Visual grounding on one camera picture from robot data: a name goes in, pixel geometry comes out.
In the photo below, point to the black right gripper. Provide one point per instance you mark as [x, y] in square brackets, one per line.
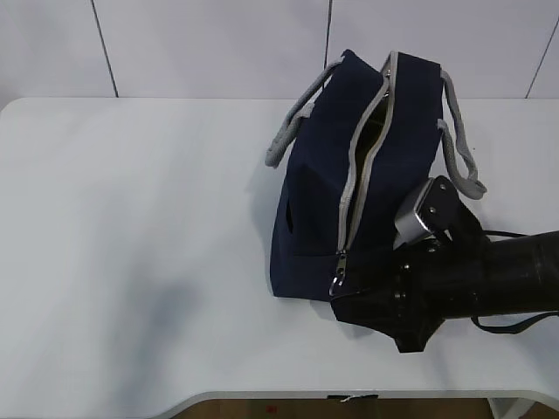
[431, 282]

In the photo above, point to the navy blue lunch bag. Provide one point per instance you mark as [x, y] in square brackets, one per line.
[355, 144]

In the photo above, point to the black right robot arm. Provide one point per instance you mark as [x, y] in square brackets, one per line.
[503, 287]

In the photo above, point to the black tape on table edge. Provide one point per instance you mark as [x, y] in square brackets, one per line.
[354, 388]

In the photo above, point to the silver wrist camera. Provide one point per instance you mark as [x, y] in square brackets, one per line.
[430, 210]

